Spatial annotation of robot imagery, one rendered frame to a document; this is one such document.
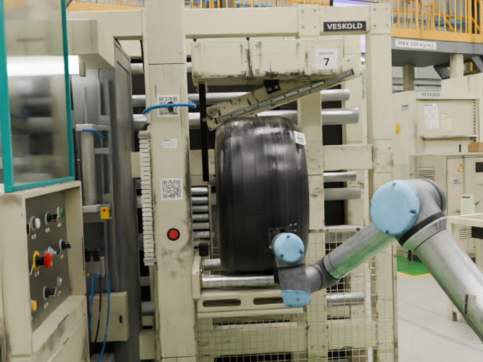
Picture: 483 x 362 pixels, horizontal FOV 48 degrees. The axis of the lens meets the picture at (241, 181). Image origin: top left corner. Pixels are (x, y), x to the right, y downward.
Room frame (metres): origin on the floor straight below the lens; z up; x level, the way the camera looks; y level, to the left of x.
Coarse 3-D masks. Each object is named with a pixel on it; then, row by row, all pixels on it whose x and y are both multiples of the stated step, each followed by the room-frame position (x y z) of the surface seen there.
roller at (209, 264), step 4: (204, 260) 2.13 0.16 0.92; (208, 260) 2.13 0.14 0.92; (212, 260) 2.13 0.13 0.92; (216, 260) 2.13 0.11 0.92; (204, 264) 2.12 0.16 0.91; (208, 264) 2.12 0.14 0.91; (212, 264) 2.12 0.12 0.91; (216, 264) 2.12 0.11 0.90; (220, 264) 2.12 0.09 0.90; (204, 268) 2.12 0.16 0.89; (208, 268) 2.12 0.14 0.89; (212, 268) 2.12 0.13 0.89; (216, 268) 2.12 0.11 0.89; (220, 268) 2.13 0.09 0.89
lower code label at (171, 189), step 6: (162, 180) 1.91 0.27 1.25; (168, 180) 1.91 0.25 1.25; (174, 180) 1.91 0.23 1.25; (180, 180) 1.91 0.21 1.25; (162, 186) 1.91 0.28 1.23; (168, 186) 1.91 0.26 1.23; (174, 186) 1.91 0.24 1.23; (180, 186) 1.91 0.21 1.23; (162, 192) 1.91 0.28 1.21; (168, 192) 1.91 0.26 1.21; (174, 192) 1.91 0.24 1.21; (180, 192) 1.91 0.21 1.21; (162, 198) 1.91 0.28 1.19; (168, 198) 1.91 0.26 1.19; (174, 198) 1.91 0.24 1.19; (180, 198) 1.91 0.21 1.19
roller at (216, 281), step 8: (264, 272) 1.87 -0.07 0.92; (272, 272) 1.87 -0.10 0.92; (208, 280) 1.84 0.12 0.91; (216, 280) 1.84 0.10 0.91; (224, 280) 1.84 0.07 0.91; (232, 280) 1.85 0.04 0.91; (240, 280) 1.85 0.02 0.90; (248, 280) 1.85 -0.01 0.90; (256, 280) 1.85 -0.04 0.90; (264, 280) 1.85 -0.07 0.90; (272, 280) 1.85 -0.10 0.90
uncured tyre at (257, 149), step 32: (224, 128) 1.88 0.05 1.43; (256, 128) 1.85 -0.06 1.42; (288, 128) 1.86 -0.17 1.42; (224, 160) 1.78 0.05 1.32; (256, 160) 1.75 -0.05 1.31; (288, 160) 1.76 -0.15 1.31; (224, 192) 1.74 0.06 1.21; (256, 192) 1.72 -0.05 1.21; (288, 192) 1.73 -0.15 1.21; (224, 224) 1.75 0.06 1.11; (256, 224) 1.73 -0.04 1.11; (288, 224) 1.74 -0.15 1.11; (224, 256) 1.83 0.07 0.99; (256, 256) 1.79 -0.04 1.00
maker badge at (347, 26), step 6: (324, 24) 2.52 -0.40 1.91; (330, 24) 2.52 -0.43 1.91; (336, 24) 2.52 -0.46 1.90; (342, 24) 2.52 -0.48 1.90; (348, 24) 2.52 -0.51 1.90; (354, 24) 2.53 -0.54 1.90; (360, 24) 2.53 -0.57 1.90; (366, 24) 2.53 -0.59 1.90; (324, 30) 2.52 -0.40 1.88; (330, 30) 2.52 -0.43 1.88; (336, 30) 2.52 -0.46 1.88; (342, 30) 2.52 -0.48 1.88; (348, 30) 2.52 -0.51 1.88; (354, 30) 2.53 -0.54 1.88; (360, 30) 2.53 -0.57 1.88; (366, 30) 2.53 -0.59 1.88
